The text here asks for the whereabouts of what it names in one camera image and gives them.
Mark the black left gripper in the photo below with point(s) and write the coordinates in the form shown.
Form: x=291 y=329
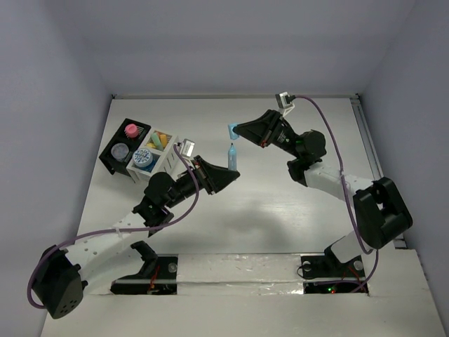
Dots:
x=212 y=177

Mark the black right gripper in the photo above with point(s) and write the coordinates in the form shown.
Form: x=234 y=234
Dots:
x=262 y=130

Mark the blue highlighter cap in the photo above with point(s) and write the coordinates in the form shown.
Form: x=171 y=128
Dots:
x=232 y=134

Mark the blue highlighter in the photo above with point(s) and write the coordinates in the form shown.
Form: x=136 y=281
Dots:
x=232 y=158

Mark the amber highlighter cap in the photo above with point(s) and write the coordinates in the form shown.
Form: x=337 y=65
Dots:
x=163 y=139

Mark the blue slime jar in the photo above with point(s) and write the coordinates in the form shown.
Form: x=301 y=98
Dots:
x=144 y=159

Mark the clear jar of clips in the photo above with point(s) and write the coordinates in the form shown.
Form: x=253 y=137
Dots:
x=119 y=152

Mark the green highlighter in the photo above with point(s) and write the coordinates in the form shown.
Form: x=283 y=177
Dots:
x=156 y=140

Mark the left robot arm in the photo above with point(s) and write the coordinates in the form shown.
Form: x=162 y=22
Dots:
x=66 y=270

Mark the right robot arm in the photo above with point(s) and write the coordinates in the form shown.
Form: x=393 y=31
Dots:
x=376 y=207

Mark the white slotted organizer box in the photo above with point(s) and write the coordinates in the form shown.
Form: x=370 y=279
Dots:
x=165 y=161

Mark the black organizer box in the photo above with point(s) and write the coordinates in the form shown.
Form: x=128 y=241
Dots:
x=133 y=144

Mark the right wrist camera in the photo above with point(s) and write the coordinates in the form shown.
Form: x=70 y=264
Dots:
x=285 y=102

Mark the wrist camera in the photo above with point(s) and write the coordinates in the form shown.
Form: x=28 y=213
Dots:
x=186 y=148
x=285 y=102

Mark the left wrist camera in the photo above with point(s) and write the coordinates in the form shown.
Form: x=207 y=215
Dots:
x=186 y=148

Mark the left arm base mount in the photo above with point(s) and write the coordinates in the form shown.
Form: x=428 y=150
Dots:
x=156 y=276

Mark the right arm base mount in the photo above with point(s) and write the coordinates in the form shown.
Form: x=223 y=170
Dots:
x=323 y=273

